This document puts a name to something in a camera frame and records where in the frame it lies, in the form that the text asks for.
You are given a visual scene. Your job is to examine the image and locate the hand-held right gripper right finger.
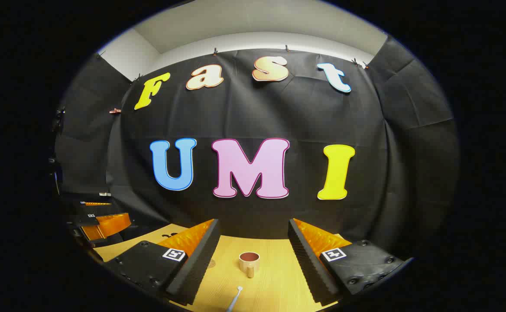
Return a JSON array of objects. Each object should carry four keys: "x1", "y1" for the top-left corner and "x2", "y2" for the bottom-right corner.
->
[{"x1": 288, "y1": 218, "x2": 415, "y2": 306}]

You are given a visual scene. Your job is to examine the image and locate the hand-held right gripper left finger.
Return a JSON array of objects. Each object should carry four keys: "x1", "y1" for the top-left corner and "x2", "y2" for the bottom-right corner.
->
[{"x1": 104, "y1": 219, "x2": 221, "y2": 306}]

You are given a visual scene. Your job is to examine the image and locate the white toothbrush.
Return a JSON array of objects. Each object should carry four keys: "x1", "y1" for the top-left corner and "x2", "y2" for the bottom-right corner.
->
[{"x1": 226, "y1": 286, "x2": 243, "y2": 312}]

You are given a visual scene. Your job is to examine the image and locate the beige cup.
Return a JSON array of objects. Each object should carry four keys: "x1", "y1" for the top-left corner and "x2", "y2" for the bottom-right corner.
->
[{"x1": 239, "y1": 251, "x2": 260, "y2": 278}]

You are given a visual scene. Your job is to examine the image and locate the wooden desktop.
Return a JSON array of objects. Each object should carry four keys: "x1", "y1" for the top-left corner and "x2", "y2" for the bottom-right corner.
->
[{"x1": 93, "y1": 223, "x2": 353, "y2": 312}]

